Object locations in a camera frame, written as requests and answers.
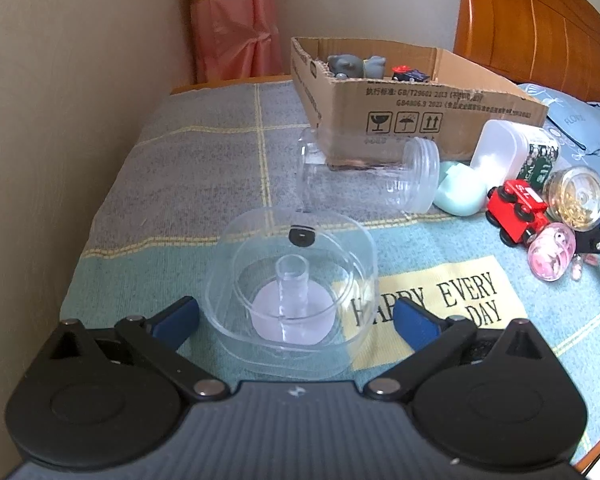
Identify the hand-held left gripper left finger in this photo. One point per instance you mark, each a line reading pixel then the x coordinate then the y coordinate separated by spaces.
pixel 177 321

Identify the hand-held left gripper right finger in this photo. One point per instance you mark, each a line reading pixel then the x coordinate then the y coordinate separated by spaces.
pixel 415 322

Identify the glass jar with gold contents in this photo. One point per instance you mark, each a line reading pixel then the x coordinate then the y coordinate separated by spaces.
pixel 575 195

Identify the clear pink ball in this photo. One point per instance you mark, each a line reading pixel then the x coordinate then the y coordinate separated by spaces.
pixel 550 255

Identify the clear plastic funnel container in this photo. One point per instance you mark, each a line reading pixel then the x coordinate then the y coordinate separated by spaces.
pixel 260 240

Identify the white cotton swab container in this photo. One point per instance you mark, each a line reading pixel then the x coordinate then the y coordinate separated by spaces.
pixel 495 150

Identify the mint green case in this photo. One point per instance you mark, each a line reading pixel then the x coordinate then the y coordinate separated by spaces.
pixel 460 192

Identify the clear plastic wide-mouth bottle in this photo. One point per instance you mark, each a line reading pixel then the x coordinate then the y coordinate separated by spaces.
pixel 370 180

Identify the cardboard box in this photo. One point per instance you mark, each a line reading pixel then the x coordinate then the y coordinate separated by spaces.
pixel 480 95

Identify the small clear capsule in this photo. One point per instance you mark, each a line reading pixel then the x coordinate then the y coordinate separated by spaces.
pixel 578 266

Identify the blue floral pillow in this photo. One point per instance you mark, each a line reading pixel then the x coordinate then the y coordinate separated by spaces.
pixel 575 120

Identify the printed checked blanket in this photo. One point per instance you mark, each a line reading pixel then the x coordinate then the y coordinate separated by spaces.
pixel 180 160

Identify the wooden bed headboard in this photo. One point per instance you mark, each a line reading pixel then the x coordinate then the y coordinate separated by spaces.
pixel 530 15

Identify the dark toy car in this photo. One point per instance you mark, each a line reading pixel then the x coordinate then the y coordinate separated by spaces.
pixel 412 75

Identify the grey animal toy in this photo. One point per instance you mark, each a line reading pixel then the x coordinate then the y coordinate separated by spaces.
pixel 345 65

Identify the pink curtain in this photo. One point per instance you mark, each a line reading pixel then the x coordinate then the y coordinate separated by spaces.
pixel 230 20

